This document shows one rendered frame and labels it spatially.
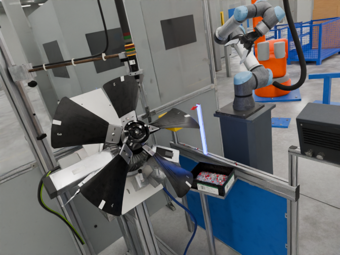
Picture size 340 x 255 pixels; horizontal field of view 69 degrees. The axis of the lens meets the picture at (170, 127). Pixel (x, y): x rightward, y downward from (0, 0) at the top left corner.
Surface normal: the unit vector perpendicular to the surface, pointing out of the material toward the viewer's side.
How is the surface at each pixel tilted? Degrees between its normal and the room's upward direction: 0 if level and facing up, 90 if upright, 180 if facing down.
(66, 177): 50
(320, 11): 90
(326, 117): 15
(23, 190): 90
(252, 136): 90
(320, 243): 0
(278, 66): 90
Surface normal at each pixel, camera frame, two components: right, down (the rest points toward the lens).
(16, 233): 0.63, 0.18
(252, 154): -0.05, 0.40
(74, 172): 0.37, -0.44
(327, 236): -0.18, -0.91
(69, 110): 0.24, 0.03
